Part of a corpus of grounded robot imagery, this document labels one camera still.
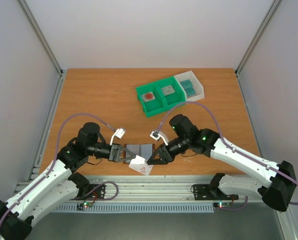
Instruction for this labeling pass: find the green middle bin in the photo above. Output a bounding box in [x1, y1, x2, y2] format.
[154, 76, 186, 111]

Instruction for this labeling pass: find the aluminium front rail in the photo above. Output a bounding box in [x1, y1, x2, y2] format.
[11, 174, 287, 203]

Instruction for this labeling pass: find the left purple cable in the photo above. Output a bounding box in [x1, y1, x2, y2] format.
[0, 112, 117, 240]

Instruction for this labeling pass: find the white card with red print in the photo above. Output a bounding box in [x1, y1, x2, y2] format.
[128, 155, 153, 176]

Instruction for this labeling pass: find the grey slotted cable duct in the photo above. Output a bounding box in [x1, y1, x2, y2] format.
[53, 202, 214, 214]

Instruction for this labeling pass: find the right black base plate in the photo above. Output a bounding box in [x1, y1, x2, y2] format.
[190, 184, 239, 201]

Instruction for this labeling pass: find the circuit board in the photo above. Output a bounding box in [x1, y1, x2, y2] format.
[213, 201, 233, 209]
[76, 202, 93, 211]

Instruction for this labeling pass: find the white bin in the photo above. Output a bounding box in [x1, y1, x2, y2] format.
[174, 70, 205, 102]

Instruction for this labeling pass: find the right circuit board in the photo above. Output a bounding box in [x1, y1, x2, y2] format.
[213, 201, 233, 209]

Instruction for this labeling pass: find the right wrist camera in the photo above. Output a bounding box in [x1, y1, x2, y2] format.
[149, 130, 169, 146]

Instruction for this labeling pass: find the green left bin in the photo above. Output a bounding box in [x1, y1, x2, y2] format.
[135, 83, 164, 118]

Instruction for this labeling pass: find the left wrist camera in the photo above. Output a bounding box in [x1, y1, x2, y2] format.
[109, 127, 126, 145]

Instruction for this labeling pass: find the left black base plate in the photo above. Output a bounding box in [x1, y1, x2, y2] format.
[72, 184, 106, 200]

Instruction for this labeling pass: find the grey card with red dot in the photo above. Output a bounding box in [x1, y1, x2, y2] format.
[141, 91, 156, 103]

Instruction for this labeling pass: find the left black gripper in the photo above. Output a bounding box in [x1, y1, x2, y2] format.
[87, 142, 137, 163]

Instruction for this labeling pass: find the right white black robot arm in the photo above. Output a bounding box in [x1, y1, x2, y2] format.
[147, 114, 296, 212]

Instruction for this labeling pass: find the left aluminium frame post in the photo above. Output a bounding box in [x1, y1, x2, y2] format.
[17, 0, 63, 76]

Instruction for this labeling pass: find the aluminium frame post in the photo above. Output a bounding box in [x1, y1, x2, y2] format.
[235, 0, 283, 78]
[17, 0, 63, 76]

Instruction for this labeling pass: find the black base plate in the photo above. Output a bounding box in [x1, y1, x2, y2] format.
[190, 184, 239, 201]
[72, 184, 106, 200]

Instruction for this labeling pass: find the green bin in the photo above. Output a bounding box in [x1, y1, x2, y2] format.
[135, 83, 164, 118]
[154, 76, 186, 111]

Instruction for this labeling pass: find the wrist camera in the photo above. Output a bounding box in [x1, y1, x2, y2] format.
[149, 130, 169, 146]
[109, 127, 126, 145]

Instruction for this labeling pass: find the left circuit board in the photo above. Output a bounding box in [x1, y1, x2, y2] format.
[76, 202, 93, 211]

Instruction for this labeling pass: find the brown leather card holder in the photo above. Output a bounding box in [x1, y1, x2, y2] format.
[124, 143, 155, 160]

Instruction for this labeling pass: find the teal card in white bin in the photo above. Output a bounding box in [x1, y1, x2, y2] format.
[184, 87, 196, 98]

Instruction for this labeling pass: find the right aluminium frame post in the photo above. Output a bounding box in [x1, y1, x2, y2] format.
[235, 0, 283, 78]

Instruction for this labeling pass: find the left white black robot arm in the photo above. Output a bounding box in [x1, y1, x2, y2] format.
[0, 122, 136, 240]

